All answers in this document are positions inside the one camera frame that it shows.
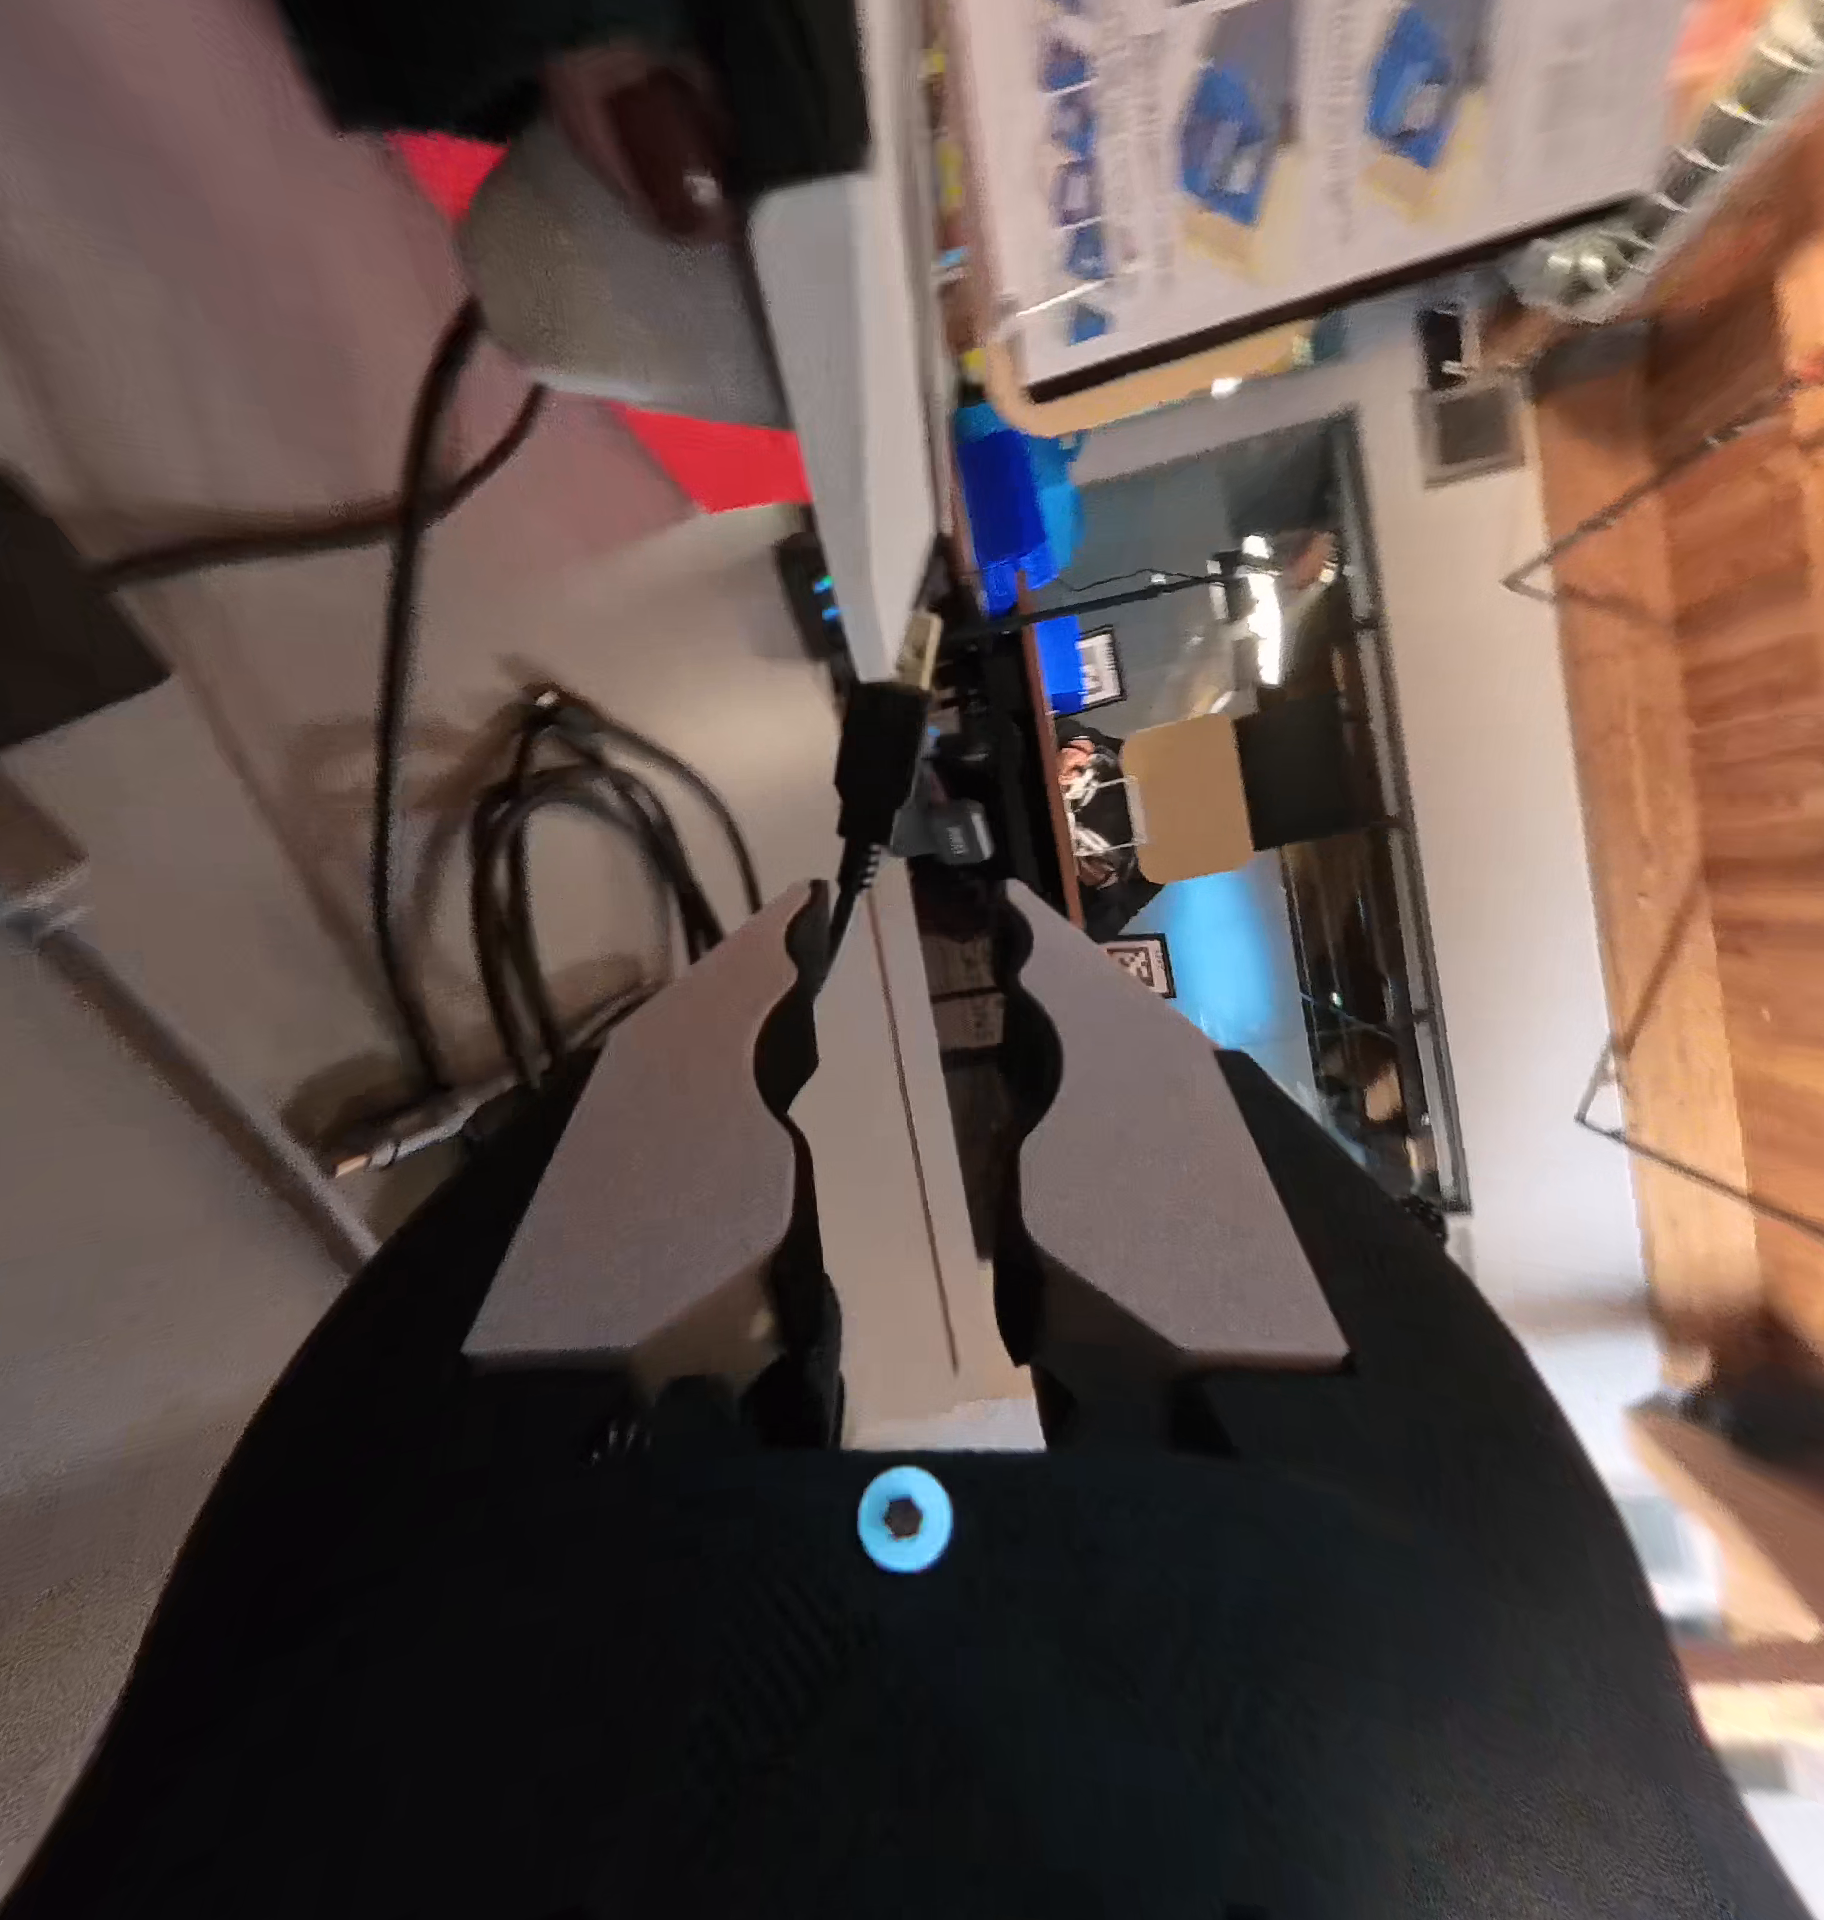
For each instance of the printed marker tag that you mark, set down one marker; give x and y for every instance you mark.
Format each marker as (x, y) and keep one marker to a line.
(1098, 668)
(1140, 969)

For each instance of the cardboard box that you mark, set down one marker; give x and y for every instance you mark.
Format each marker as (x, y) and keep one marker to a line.
(1190, 797)

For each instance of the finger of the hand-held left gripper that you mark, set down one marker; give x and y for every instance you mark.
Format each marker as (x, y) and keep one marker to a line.
(838, 388)

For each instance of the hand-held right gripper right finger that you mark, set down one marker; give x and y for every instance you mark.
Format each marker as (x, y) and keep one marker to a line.
(1166, 1184)

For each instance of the wall poster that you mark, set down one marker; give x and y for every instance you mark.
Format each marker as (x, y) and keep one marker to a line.
(1304, 148)

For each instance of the wall vent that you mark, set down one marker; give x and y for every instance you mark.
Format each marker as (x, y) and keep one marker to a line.
(1471, 434)

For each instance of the person's left hand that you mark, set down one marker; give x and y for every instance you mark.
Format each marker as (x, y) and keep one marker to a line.
(657, 141)

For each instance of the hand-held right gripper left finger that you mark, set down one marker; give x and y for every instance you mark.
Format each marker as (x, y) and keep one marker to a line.
(657, 1184)

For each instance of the black flat device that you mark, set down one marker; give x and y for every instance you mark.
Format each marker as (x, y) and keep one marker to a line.
(28, 615)

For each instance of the red sheet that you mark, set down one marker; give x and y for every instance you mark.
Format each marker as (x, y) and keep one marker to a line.
(702, 458)

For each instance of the black usb hub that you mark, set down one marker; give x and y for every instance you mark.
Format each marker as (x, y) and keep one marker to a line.
(818, 596)

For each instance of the wooden cabinet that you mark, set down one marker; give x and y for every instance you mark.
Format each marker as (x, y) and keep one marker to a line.
(1726, 748)

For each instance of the blue plastic bin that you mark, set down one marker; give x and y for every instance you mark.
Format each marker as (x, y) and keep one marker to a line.
(1009, 513)

